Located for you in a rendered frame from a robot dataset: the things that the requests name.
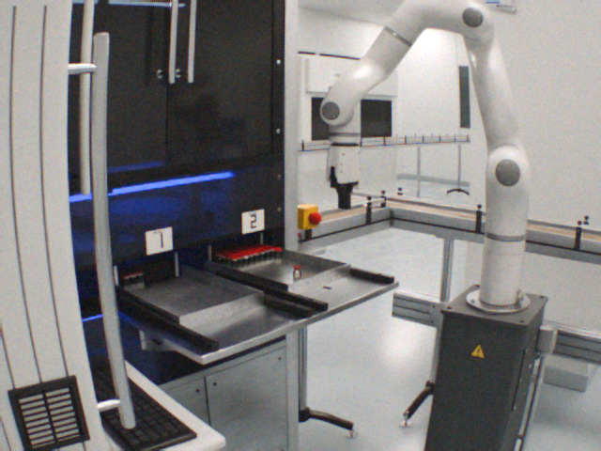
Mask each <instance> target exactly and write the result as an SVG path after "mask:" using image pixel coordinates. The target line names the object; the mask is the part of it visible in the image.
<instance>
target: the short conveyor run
mask: <svg viewBox="0 0 601 451"><path fill-rule="evenodd" d="M381 203H384V198H380V199H375V200H372V196H367V197H365V198H360V199H355V200H351V209H349V210H343V209H338V203H335V204H330V205H326V206H321V207H318V213H320V215H321V222H320V223H319V224H318V227H314V228H310V229H306V230H302V229H298V232H300V233H301V238H302V243H306V244H310V245H314V246H319V247H325V246H329V245H332V244H336V243H338V242H342V241H348V240H352V239H355V238H359V237H361V236H365V235H368V234H372V233H375V232H379V231H381V230H385V229H388V228H390V222H391V210H390V208H389V207H388V208H378V207H372V205H376V204H381Z"/></svg>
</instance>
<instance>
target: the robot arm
mask: <svg viewBox="0 0 601 451"><path fill-rule="evenodd" d="M426 28H433V29H439V30H445V31H450V32H454V33H457V34H460V35H462V36H463V40H464V42H465V46H466V50H467V55H468V60H469V64H470V73H471V78H472V81H473V85H474V89H475V93H476V98H477V101H478V105H479V109H480V114H481V118H482V121H483V126H484V130H485V140H486V146H487V156H488V161H487V164H486V171H485V240H484V251H483V263H482V273H481V283H480V290H476V291H473V292H472V293H470V294H469V295H468V296H467V304H468V306H469V307H471V308H473V309H475V310H477V311H480V312H484V313H488V314H496V315H510V314H516V313H520V312H523V311H525V310H527V309H528V308H529V306H530V299H529V298H528V297H527V296H526V294H525V291H521V289H520V285H521V277H522V269H523V259H524V250H525V240H526V228H527V216H528V206H529V194H530V166H529V162H528V158H527V154H526V151H525V148H524V145H523V141H522V137H521V134H520V130H519V126H518V122H517V118H516V110H515V106H514V102H513V98H512V93H511V89H510V85H509V81H508V77H507V73H506V69H505V66H504V62H503V58H502V54H501V47H500V44H499V41H498V37H497V33H496V30H495V26H494V23H493V20H492V17H491V15H490V13H489V11H488V10H487V9H486V8H485V7H484V6H482V5H480V4H478V3H476V2H474V1H471V0H405V1H404V2H403V3H402V4H401V6H400V7H399V8H398V10H397V11H396V12H395V13H394V15H393V16H392V18H391V19H390V20H389V21H388V23H387V24H386V25H385V27H384V28H383V29H382V31H381V32H380V33H379V35H378V37H377V38H376V39H375V41H374V42H373V44H372V45H371V46H370V48H369V49H368V51H367V52H366V54H365V55H364V56H363V57H362V58H361V59H360V60H359V61H357V62H356V63H354V64H353V65H352V66H350V67H349V68H348V69H347V70H345V71H344V72H343V73H342V74H341V76H340V77H339V78H338V79H337V80H336V82H335V83H334V84H333V85H332V86H329V92H328V93H327V95H326V96H325V98H324V100H323V102H322V103H321V105H320V109H319V113H320V116H321V118H322V119H323V120H324V121H325V122H326V123H328V124H329V141H330V142H333V143H331V145H330V146H329V149H328V155H327V164H326V181H327V182H330V183H331V188H333V189H335V190H336V193H338V209H343V210H349V209H351V194H352V192H353V188H354V186H356V185H358V184H359V182H358V180H360V178H361V173H362V164H361V153H360V147H359V144H357V143H359V142H361V99H362V98H363V97H364V96H365V95H366V94H367V93H368V92H369V91H370V90H371V89H373V88H374V87H375V86H377V85H378V84H380V83H381V82H383V81H385V80H386V79H388V78H389V77H390V75H391V74H392V73H393V72H394V70H395V69H396V68H397V66H398V65H399V64H400V62H401V61H402V60H403V58H404V57H405V56H406V54H407V53H408V51H409V50H410V48H411V47H412V46H413V44H414V43H415V42H416V40H417V39H418V37H419V36H420V35H421V34H422V33H423V31H424V30H425V29H426ZM342 185H343V187H342Z"/></svg>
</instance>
